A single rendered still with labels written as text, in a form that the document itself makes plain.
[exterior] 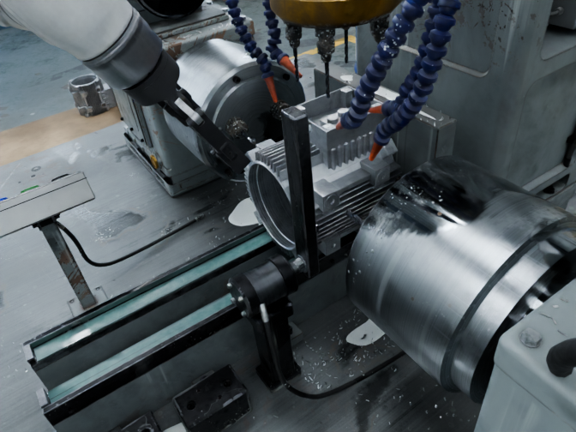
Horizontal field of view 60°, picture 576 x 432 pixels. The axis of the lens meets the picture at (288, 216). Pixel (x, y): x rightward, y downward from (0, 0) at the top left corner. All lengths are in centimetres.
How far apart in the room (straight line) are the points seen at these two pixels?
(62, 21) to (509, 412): 58
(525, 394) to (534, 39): 49
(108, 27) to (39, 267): 70
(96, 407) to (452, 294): 52
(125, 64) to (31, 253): 70
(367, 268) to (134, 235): 69
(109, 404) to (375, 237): 46
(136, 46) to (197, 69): 37
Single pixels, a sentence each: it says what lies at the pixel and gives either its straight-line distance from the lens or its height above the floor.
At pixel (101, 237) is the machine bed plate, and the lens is 121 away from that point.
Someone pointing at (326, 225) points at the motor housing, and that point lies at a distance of 76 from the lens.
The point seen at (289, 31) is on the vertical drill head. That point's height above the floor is 127.
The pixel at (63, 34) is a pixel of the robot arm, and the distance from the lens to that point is 61.
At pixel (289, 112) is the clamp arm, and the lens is 57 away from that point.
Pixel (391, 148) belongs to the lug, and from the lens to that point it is 81.
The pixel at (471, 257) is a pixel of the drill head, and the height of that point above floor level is 115.
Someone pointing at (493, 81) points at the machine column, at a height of 117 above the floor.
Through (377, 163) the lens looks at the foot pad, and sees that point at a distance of 79.
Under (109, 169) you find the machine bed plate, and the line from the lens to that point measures 144.
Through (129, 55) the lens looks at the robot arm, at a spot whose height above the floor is 131.
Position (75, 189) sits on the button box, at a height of 106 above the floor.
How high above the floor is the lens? 151
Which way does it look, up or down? 39 degrees down
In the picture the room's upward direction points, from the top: 7 degrees counter-clockwise
